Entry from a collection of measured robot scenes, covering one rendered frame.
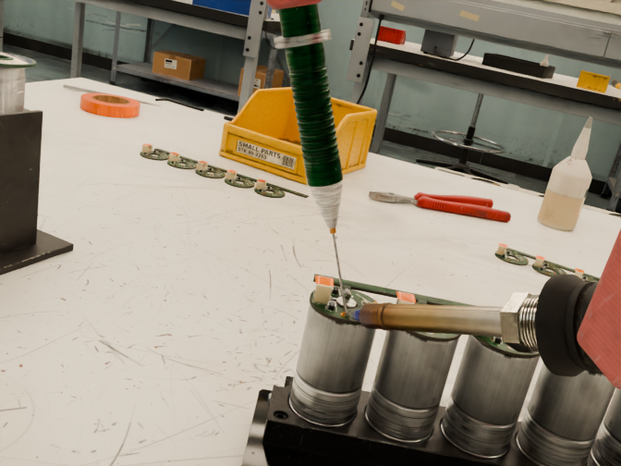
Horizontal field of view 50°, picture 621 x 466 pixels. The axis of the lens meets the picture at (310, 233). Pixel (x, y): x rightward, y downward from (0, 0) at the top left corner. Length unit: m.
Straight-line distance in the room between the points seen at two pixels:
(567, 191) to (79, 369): 0.46
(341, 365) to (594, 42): 2.36
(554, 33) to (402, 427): 2.35
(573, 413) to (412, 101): 4.55
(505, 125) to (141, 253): 4.38
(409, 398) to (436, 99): 4.52
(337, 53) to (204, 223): 4.44
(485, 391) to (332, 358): 0.05
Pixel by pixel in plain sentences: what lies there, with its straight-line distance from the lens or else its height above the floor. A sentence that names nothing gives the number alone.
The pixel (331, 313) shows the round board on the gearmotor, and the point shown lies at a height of 0.81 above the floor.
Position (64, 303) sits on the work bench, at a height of 0.75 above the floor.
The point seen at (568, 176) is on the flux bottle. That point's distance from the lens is 0.63.
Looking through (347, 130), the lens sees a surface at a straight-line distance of 0.62.
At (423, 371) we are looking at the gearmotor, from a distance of 0.23.
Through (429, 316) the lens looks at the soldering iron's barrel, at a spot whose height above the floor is 0.83.
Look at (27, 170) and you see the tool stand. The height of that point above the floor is 0.80.
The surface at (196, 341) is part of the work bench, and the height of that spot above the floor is 0.75.
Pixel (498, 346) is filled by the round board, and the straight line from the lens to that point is 0.23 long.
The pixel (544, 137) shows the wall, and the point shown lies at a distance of 4.71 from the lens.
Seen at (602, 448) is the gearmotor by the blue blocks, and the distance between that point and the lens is 0.27.
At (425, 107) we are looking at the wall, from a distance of 4.75.
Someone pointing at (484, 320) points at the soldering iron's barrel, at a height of 0.84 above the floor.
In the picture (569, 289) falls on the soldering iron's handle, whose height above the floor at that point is 0.86.
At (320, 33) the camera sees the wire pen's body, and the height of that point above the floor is 0.90.
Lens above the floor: 0.91
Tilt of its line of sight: 20 degrees down
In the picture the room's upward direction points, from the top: 11 degrees clockwise
